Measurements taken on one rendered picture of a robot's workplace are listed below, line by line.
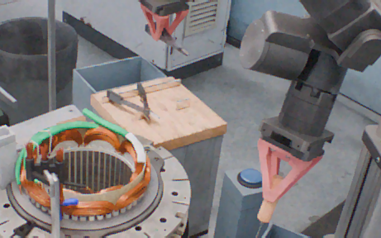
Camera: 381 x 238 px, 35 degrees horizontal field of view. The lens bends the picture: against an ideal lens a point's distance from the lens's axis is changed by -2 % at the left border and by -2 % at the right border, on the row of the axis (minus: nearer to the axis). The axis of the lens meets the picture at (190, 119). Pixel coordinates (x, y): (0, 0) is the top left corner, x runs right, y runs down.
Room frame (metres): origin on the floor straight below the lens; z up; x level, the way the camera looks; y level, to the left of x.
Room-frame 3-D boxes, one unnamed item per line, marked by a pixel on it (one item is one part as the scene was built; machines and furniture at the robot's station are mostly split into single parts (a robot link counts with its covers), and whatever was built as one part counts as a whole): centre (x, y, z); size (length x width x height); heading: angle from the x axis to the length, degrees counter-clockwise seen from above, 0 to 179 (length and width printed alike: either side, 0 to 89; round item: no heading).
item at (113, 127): (0.78, 0.11, 1.15); 0.15 x 0.04 x 0.02; 43
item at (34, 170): (0.60, 0.17, 1.21); 0.04 x 0.04 x 0.03; 43
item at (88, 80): (1.13, 0.16, 0.92); 0.17 x 0.11 x 0.28; 127
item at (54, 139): (0.78, 0.19, 1.12); 0.06 x 0.02 x 0.04; 133
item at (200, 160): (1.01, 0.06, 0.91); 0.19 x 0.19 x 0.26; 37
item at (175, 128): (1.01, 0.06, 1.05); 0.20 x 0.19 x 0.02; 37
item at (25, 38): (2.28, 0.70, 0.39); 0.39 x 0.39 x 0.35
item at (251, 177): (0.86, -0.12, 1.04); 0.04 x 0.04 x 0.01
